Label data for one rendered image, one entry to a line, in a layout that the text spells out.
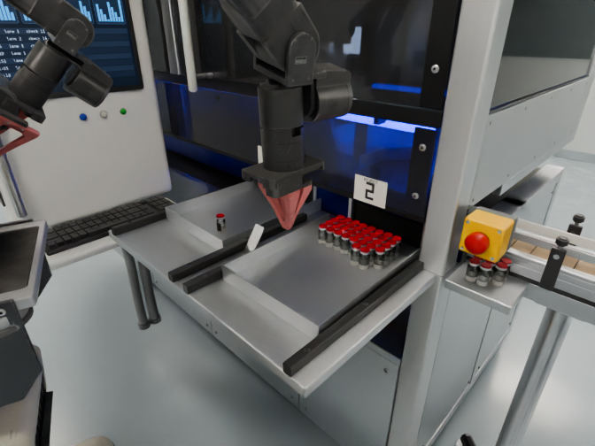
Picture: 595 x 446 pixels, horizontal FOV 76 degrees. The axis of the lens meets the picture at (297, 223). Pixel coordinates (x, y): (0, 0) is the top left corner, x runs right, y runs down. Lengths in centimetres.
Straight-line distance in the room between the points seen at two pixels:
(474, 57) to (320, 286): 48
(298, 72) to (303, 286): 45
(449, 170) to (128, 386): 155
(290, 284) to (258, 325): 13
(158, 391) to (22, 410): 107
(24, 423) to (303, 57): 68
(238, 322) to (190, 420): 103
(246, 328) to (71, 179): 84
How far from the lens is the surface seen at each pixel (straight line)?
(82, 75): 83
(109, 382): 194
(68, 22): 80
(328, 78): 52
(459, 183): 77
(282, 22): 45
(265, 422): 166
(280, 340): 67
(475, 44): 73
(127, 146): 140
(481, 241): 75
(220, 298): 77
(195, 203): 113
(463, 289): 85
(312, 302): 74
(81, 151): 135
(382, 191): 85
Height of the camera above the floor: 134
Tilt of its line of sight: 27 degrees down
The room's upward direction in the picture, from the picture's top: straight up
